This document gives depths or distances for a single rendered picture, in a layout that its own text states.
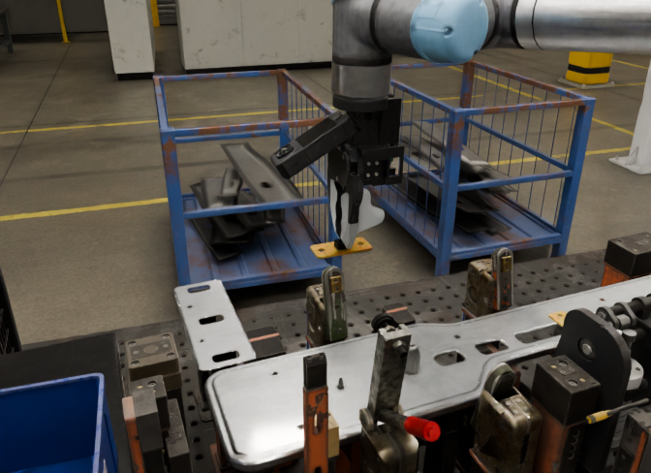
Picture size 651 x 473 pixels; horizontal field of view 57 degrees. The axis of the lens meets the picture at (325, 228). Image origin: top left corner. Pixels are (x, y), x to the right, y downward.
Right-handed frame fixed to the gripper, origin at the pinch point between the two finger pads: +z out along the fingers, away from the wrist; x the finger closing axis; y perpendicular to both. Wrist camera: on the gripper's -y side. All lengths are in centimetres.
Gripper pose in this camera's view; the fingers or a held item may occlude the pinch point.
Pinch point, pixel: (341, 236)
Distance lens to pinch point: 84.7
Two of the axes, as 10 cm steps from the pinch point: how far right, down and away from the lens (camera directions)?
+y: 9.4, -1.4, 3.2
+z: -0.1, 9.0, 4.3
